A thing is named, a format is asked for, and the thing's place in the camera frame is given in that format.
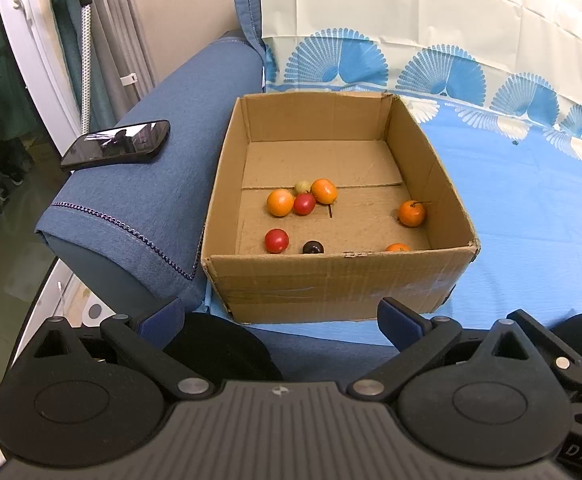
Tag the orange mandarin with stem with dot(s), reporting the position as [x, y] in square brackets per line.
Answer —
[411, 213]

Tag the dark purple plum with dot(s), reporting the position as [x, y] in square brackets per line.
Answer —
[313, 248]

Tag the blue denim back cushion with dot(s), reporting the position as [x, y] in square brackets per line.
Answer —
[247, 15]

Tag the blue denim sofa armrest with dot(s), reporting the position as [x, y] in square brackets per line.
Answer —
[156, 195]

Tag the brown cardboard box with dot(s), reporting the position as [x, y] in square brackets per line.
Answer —
[321, 280]

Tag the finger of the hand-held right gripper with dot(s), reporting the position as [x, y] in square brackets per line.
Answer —
[556, 345]

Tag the grey curtain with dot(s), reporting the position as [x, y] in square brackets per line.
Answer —
[121, 25]

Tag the white door frame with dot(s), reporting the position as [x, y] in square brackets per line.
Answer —
[41, 45]

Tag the white plastic object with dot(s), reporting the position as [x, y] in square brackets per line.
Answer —
[86, 305]

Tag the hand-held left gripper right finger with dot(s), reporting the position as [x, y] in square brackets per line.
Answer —
[396, 322]

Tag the small tan longan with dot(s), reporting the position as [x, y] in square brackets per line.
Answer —
[301, 187]

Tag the small red apple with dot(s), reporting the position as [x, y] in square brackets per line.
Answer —
[276, 240]
[304, 204]

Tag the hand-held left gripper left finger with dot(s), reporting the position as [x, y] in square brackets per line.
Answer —
[163, 321]

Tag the white wall clip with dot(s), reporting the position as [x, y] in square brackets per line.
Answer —
[129, 79]

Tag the black smartphone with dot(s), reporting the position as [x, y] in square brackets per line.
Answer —
[116, 145]

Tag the blue fan-patterned bed sheet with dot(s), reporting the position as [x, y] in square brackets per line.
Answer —
[531, 210]

